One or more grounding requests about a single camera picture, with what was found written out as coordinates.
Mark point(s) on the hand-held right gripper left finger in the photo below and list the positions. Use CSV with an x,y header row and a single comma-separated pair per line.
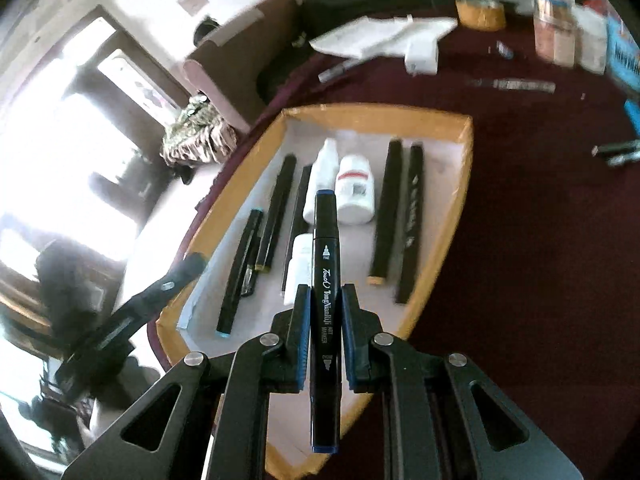
x,y
300,332

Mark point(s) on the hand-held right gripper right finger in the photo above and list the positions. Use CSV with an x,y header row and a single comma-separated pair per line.
x,y
351,332

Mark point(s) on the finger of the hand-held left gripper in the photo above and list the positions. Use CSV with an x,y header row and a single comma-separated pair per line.
x,y
170,285

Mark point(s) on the black marker blue cap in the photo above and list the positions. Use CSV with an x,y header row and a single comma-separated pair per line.
x,y
325,310

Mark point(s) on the small white bottle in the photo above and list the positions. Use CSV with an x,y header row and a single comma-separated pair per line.
x,y
300,265

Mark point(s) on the black marker teal cap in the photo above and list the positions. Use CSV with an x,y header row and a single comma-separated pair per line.
x,y
240,270

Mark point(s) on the thin black pen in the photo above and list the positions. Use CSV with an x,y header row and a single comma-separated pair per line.
x,y
298,220

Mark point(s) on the black marker olive cap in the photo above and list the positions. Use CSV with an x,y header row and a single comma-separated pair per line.
x,y
275,210

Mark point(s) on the white bottle red label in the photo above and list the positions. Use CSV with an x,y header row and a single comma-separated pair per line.
x,y
356,192

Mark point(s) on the white spray bottle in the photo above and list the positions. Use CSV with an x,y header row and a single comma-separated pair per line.
x,y
327,160

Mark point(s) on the yellow-rimmed white tray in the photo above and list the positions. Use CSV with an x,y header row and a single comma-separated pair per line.
x,y
350,130

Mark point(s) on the black marker tan cap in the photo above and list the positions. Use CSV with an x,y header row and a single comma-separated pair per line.
x,y
387,215

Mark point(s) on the camouflage cloth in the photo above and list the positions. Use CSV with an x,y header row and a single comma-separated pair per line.
x,y
197,132

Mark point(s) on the brown cardboard box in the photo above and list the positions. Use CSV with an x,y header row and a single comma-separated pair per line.
x,y
240,60

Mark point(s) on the silver pen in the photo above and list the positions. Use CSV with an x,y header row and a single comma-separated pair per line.
x,y
339,70

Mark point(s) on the white tissue pack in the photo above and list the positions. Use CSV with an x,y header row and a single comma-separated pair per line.
x,y
422,55

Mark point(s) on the dark slim pen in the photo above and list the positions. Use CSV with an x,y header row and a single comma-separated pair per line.
x,y
510,84

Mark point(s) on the white folded papers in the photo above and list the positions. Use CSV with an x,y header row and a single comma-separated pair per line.
x,y
370,35

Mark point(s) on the yellow tape roll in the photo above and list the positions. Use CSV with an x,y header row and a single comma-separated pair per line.
x,y
480,12

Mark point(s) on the blue lighter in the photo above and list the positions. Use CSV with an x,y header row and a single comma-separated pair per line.
x,y
633,116

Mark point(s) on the copper tin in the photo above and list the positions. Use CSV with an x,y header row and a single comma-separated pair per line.
x,y
554,37

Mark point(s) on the white jar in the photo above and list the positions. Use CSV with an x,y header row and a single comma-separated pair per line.
x,y
592,35

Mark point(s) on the blue label plastic jar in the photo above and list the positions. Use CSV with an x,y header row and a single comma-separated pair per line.
x,y
624,55

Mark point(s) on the wall switch plate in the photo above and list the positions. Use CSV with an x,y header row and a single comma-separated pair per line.
x,y
192,0

